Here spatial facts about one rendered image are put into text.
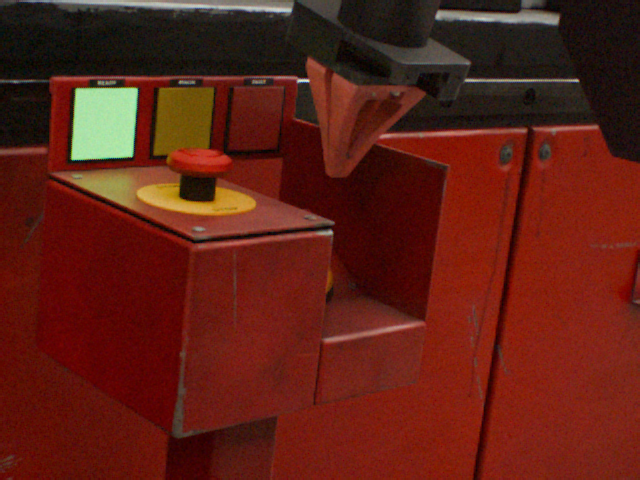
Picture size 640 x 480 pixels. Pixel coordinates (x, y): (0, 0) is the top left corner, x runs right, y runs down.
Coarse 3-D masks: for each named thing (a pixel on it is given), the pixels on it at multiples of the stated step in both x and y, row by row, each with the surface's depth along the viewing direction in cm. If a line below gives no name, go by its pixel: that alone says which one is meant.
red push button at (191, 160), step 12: (168, 156) 75; (180, 156) 75; (192, 156) 74; (204, 156) 75; (216, 156) 75; (180, 168) 74; (192, 168) 74; (204, 168) 74; (216, 168) 74; (228, 168) 75; (180, 180) 76; (192, 180) 75; (204, 180) 75; (216, 180) 76; (180, 192) 76; (192, 192) 75; (204, 192) 75
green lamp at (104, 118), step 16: (80, 96) 79; (96, 96) 79; (112, 96) 80; (128, 96) 81; (80, 112) 79; (96, 112) 80; (112, 112) 81; (128, 112) 81; (80, 128) 79; (96, 128) 80; (112, 128) 81; (128, 128) 82; (80, 144) 80; (96, 144) 80; (112, 144) 81; (128, 144) 82
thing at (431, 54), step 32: (320, 0) 79; (352, 0) 75; (384, 0) 73; (416, 0) 73; (352, 32) 75; (384, 32) 74; (416, 32) 75; (384, 64) 73; (416, 64) 73; (448, 64) 74
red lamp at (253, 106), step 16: (240, 96) 87; (256, 96) 88; (272, 96) 89; (240, 112) 87; (256, 112) 88; (272, 112) 89; (240, 128) 88; (256, 128) 89; (272, 128) 90; (240, 144) 88; (256, 144) 89; (272, 144) 90
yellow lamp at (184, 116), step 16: (160, 96) 83; (176, 96) 84; (192, 96) 84; (208, 96) 85; (160, 112) 83; (176, 112) 84; (192, 112) 85; (208, 112) 86; (160, 128) 83; (176, 128) 84; (192, 128) 85; (208, 128) 86; (160, 144) 84; (176, 144) 85; (192, 144) 85; (208, 144) 86
